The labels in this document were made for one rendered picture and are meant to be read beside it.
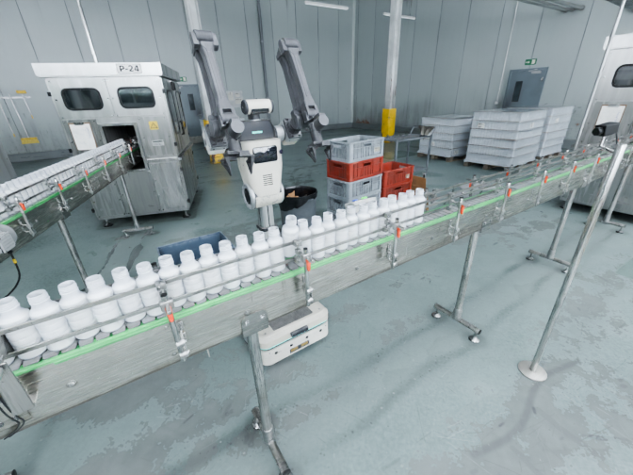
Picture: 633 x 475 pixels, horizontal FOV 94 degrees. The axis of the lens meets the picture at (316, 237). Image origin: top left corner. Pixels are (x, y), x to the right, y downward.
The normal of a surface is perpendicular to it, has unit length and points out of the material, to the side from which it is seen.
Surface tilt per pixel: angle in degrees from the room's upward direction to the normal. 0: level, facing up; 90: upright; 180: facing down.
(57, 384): 90
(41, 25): 90
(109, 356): 90
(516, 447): 0
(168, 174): 90
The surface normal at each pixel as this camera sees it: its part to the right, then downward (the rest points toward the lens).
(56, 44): 0.55, 0.34
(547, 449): -0.03, -0.90
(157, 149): 0.26, 0.41
